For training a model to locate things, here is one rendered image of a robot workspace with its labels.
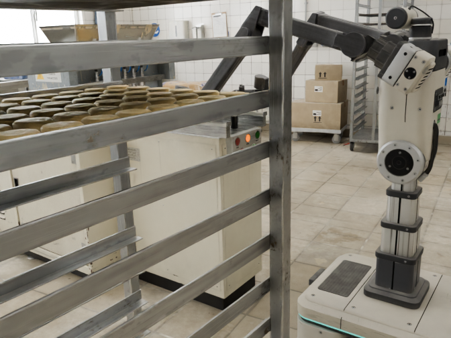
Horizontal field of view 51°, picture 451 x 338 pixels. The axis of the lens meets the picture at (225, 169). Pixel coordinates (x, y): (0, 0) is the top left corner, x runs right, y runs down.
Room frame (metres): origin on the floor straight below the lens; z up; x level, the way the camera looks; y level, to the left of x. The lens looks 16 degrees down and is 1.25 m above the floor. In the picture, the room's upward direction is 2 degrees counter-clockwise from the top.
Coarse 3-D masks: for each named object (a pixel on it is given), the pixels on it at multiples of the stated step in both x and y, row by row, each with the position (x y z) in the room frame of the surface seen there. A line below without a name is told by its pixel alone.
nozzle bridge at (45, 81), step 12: (60, 72) 2.20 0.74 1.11; (72, 72) 2.18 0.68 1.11; (84, 72) 2.34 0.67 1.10; (144, 72) 2.67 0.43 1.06; (156, 72) 2.75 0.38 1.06; (168, 72) 2.71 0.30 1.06; (36, 84) 2.32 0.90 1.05; (48, 84) 2.26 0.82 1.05; (60, 84) 2.21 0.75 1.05; (72, 84) 2.18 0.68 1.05; (156, 84) 2.78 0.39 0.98
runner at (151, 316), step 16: (240, 256) 0.75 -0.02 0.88; (256, 256) 0.79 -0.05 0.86; (208, 272) 0.68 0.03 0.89; (224, 272) 0.71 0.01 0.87; (192, 288) 0.65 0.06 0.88; (208, 288) 0.68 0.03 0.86; (160, 304) 0.60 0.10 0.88; (176, 304) 0.62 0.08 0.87; (128, 320) 0.55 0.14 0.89; (144, 320) 0.57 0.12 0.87; (160, 320) 0.59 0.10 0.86; (112, 336) 0.53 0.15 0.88; (128, 336) 0.55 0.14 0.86
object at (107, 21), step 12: (108, 12) 1.09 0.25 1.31; (108, 24) 1.08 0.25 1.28; (108, 36) 1.08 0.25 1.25; (108, 72) 1.08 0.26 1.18; (120, 72) 1.10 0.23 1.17; (120, 144) 1.09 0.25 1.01; (120, 156) 1.08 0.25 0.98; (120, 180) 1.08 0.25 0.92; (120, 216) 1.09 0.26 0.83; (132, 216) 1.10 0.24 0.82; (120, 228) 1.09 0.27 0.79; (120, 252) 1.10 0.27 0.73; (132, 252) 1.09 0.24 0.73; (132, 288) 1.08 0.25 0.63
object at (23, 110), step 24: (48, 96) 0.87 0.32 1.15; (72, 96) 0.86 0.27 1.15; (96, 96) 0.88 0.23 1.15; (120, 96) 0.84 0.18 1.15; (144, 96) 0.82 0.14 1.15; (168, 96) 0.85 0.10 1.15; (192, 96) 0.81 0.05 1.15; (216, 96) 0.79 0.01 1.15; (0, 120) 0.62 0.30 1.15; (24, 120) 0.60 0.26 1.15; (48, 120) 0.60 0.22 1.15; (72, 120) 0.62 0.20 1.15; (96, 120) 0.58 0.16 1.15
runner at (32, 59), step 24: (0, 48) 0.46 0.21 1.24; (24, 48) 0.48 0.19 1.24; (48, 48) 0.50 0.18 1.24; (72, 48) 0.52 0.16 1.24; (96, 48) 0.54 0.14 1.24; (120, 48) 0.57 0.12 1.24; (144, 48) 0.60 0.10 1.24; (168, 48) 0.63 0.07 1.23; (192, 48) 0.67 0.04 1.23; (216, 48) 0.71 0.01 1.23; (240, 48) 0.76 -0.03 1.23; (264, 48) 0.81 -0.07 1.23; (0, 72) 0.46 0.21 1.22; (24, 72) 0.47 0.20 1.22; (48, 72) 0.49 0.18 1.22
